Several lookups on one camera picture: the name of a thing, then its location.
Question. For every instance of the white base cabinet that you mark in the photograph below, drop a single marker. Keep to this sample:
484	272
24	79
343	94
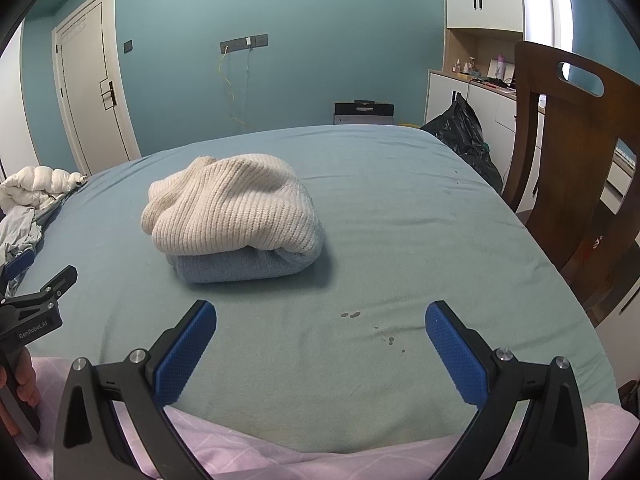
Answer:
445	100

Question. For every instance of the blue and cream knit sweater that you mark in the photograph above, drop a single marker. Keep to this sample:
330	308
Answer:
235	210

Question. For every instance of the black and grey box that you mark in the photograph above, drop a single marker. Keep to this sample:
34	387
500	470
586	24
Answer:
364	112

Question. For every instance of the white door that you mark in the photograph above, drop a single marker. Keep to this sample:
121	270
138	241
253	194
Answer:
92	85

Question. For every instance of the white and pink bottle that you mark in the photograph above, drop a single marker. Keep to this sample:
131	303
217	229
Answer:
499	69

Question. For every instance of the brown wooden chair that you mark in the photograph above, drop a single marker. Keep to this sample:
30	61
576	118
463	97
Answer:
575	160

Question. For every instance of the dark wall switch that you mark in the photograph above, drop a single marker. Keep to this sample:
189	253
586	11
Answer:
128	46

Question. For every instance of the person's left hand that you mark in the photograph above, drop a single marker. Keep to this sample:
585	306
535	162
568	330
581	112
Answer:
30	380

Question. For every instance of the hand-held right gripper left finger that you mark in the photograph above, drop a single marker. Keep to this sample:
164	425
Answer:
185	355

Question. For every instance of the grey crumpled cloth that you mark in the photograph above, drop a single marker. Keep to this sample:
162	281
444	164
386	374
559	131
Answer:
17	235

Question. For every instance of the grey wall outlet strip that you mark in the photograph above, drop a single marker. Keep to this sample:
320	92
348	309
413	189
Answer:
244	44

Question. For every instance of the bright window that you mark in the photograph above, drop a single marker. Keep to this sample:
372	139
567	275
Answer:
542	0

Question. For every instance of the black plastic bag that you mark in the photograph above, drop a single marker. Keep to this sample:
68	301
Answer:
462	135

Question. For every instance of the white puffy jacket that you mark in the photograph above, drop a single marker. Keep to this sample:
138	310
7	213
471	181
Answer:
35	190

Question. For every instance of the blue curtain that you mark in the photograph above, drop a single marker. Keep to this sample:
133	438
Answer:
600	20

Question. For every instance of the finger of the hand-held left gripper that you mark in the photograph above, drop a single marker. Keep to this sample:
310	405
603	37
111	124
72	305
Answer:
57	282
17	262

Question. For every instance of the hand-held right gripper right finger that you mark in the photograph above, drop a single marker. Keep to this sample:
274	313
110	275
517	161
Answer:
457	355

